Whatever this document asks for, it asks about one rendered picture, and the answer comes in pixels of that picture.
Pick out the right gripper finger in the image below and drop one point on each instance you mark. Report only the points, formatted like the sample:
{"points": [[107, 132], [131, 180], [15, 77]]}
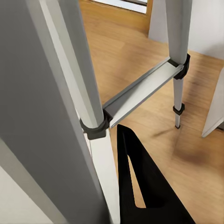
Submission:
{"points": [[162, 204]]}

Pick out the nightstand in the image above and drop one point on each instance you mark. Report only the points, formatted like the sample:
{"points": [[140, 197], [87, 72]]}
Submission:
{"points": [[216, 113]]}

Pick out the fixed window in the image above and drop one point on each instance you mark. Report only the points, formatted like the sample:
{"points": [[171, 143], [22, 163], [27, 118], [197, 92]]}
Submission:
{"points": [[135, 13]]}

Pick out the camera tripod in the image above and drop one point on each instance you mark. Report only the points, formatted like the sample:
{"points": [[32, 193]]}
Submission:
{"points": [[56, 159]]}

